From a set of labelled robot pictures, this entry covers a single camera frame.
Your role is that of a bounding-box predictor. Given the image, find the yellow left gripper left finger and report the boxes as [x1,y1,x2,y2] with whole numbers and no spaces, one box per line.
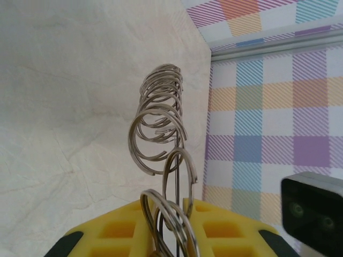
[47,199,159,257]

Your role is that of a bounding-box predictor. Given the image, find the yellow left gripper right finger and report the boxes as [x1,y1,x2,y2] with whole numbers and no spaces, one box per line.
[183,198,298,257]

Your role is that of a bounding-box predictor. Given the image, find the metal disc with split rings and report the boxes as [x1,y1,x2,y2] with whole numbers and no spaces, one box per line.
[128,63,200,257]

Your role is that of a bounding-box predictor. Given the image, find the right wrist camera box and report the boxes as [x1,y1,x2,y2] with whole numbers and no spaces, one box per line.
[280,172,343,254]

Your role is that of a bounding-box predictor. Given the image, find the aluminium right frame post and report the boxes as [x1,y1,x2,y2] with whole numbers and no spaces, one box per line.
[210,20,343,63]

